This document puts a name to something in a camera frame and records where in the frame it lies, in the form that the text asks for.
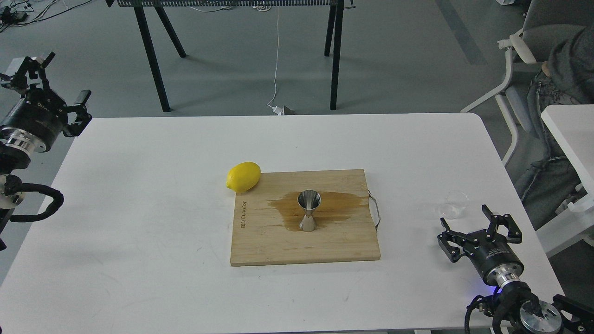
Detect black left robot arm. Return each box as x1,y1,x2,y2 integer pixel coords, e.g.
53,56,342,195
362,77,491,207
0,52,92,228

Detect bamboo cutting board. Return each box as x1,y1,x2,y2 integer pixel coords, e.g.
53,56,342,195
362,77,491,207
230,169,381,267

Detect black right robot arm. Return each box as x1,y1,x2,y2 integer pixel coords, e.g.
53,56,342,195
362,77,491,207
437,205,594,334

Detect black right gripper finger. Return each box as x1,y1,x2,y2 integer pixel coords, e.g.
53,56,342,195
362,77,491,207
478,204,523,246
437,218,478,263

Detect person in grey clothes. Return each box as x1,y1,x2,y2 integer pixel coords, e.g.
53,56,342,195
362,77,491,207
514,26,594,230

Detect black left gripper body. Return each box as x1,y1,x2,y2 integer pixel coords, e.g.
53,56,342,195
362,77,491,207
1,99,65,154

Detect white side table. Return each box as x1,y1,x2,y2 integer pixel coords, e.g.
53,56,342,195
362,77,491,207
536,104,594,257

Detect yellow lemon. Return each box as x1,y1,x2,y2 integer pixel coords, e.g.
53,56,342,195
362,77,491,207
226,161,261,193

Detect white cable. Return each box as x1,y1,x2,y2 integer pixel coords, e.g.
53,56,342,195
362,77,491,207
267,6,281,110

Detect small clear glass beaker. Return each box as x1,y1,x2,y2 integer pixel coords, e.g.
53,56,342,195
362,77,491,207
438,191,469,219

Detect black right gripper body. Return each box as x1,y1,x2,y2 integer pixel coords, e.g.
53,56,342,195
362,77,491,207
464,241,524,287

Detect black metal frame table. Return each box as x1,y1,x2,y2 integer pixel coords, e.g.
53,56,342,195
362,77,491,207
105,0,357,113

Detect black floor cables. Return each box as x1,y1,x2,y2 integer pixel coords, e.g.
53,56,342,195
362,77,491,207
0,0,93,33

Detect grey white office chair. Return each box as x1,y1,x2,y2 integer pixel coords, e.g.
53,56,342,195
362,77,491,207
461,0,594,166

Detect white power adapter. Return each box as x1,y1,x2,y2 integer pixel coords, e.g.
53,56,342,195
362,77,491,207
273,106,295,116

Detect steel double jigger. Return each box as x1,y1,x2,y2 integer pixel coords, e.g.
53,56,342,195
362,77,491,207
297,189,321,232

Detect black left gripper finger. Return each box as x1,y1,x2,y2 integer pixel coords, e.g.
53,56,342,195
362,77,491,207
0,51,56,104
59,90,92,138

